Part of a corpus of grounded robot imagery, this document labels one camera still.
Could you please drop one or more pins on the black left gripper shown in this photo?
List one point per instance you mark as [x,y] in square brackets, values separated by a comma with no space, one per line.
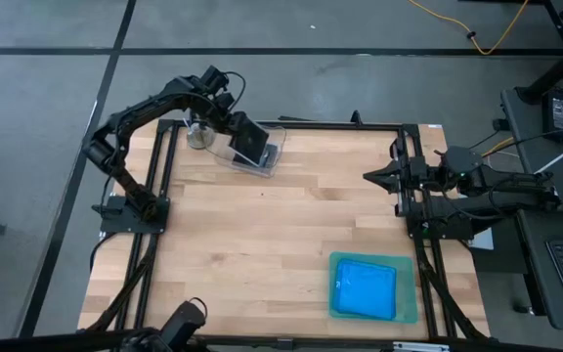
[227,113]

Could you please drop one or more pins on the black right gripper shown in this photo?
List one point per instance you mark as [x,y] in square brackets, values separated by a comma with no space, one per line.
[420,173]

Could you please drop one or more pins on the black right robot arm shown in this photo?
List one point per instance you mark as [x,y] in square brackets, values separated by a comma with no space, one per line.
[506,195]

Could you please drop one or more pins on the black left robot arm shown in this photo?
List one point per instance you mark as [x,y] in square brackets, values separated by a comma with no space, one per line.
[135,117]

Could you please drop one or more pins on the clear round object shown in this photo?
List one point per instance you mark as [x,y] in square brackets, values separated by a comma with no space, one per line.
[199,137]

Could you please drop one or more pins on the clear plastic bin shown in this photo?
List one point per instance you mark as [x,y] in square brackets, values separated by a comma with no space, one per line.
[276,134]

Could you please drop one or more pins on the black clamp knob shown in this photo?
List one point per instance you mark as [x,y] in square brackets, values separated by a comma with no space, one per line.
[356,118]

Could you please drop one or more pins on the white label sticker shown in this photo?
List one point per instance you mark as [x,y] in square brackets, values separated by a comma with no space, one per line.
[435,126]

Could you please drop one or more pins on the light grey plate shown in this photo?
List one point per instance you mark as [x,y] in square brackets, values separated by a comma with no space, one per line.
[484,239]

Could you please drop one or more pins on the dark grey desk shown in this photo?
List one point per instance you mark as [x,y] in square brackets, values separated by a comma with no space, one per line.
[526,122]
[535,274]

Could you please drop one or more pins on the silver aluminium bar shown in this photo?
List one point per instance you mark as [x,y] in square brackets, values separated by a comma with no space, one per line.
[420,346]

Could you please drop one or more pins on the black power adapter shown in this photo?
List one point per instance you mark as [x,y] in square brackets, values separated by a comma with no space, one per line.
[561,115]

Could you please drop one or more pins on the black desk leg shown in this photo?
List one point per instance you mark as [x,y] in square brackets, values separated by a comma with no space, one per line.
[555,73]

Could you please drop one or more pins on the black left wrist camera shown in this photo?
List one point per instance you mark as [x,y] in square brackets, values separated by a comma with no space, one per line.
[213,78]

